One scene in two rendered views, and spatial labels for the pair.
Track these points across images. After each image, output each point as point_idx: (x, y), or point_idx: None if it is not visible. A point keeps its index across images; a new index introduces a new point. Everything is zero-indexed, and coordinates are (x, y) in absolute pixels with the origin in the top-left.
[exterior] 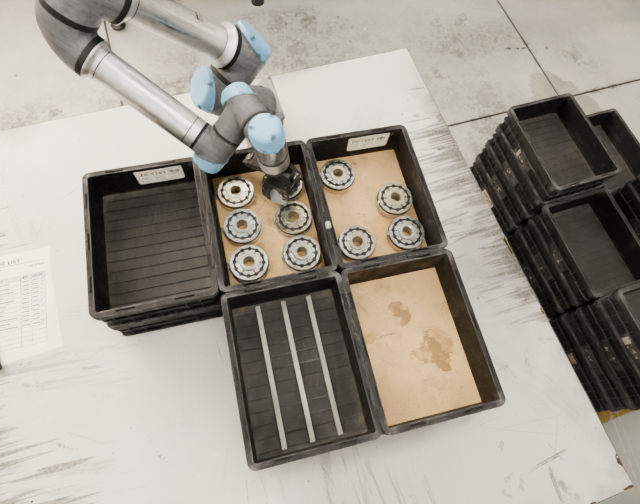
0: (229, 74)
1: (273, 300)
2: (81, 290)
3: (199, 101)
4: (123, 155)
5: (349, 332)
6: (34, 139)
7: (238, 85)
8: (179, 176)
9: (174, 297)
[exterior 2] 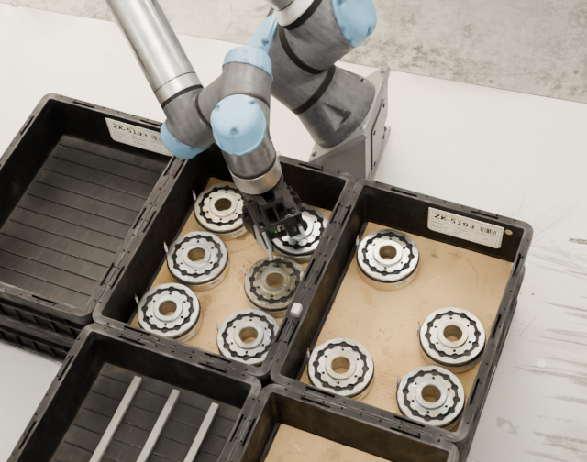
0: (294, 39)
1: (166, 382)
2: None
3: None
4: (143, 100)
5: None
6: (56, 33)
7: (249, 50)
8: (165, 151)
9: (33, 293)
